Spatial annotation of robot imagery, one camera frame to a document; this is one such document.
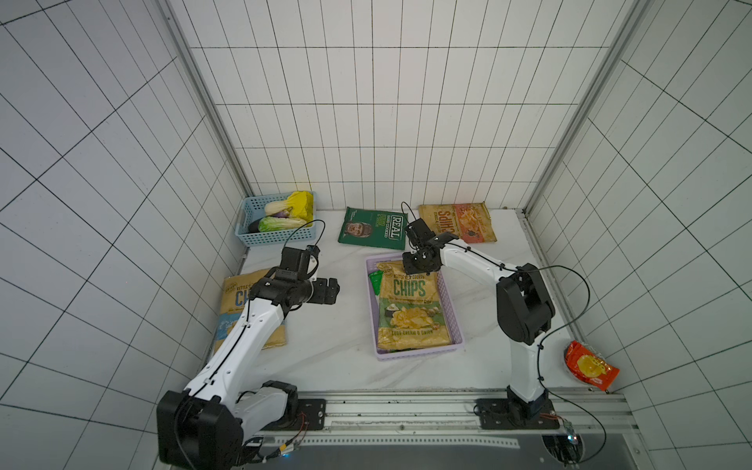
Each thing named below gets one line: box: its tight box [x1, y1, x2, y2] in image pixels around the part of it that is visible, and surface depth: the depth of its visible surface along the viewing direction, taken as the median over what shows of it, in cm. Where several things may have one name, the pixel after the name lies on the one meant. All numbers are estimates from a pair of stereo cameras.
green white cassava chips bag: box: [368, 270, 384, 296], surface depth 96 cm
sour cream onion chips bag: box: [376, 260, 453, 351], surface depth 89 cm
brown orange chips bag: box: [419, 201, 498, 244], surface depth 119 cm
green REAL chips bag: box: [337, 206, 409, 251], surface depth 116 cm
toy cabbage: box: [257, 216, 308, 233], surface depth 108 cm
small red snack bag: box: [564, 339, 621, 392], surface depth 77 cm
